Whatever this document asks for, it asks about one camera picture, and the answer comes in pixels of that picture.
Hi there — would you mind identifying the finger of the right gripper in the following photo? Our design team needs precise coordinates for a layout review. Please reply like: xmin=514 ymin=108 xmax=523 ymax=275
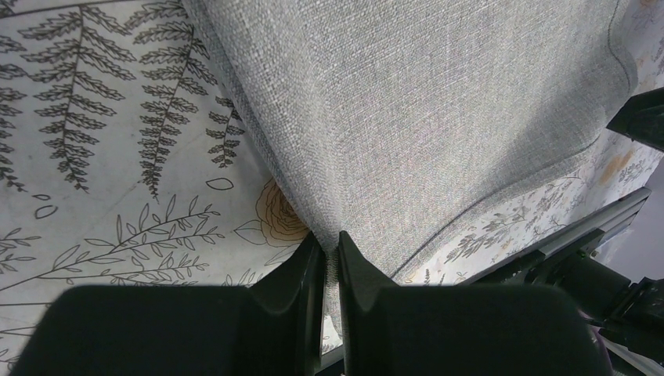
xmin=607 ymin=88 xmax=664 ymax=152

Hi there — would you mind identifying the floral tablecloth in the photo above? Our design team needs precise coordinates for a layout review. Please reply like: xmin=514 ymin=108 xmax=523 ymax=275
xmin=0 ymin=0 xmax=664 ymax=364

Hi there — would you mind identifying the grey cloth napkin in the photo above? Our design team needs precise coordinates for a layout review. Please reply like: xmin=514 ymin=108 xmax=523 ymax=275
xmin=183 ymin=1 xmax=637 ymax=329

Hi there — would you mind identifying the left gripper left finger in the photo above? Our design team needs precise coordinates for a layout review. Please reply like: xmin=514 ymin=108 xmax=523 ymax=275
xmin=12 ymin=234 xmax=325 ymax=375

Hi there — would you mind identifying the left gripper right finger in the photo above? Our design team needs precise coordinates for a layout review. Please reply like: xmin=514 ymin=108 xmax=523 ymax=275
xmin=338 ymin=231 xmax=612 ymax=375

